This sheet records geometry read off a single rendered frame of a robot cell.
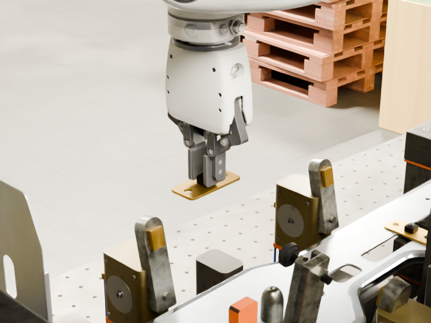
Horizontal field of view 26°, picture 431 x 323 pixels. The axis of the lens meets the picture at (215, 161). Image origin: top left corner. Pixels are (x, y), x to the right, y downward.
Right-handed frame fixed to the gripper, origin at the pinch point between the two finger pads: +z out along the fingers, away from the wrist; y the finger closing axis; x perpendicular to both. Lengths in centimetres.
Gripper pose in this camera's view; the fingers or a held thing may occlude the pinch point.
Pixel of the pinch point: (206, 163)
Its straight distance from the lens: 109.5
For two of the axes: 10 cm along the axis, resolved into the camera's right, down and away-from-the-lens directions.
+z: 0.0, 9.1, 4.2
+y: -7.1, -2.9, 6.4
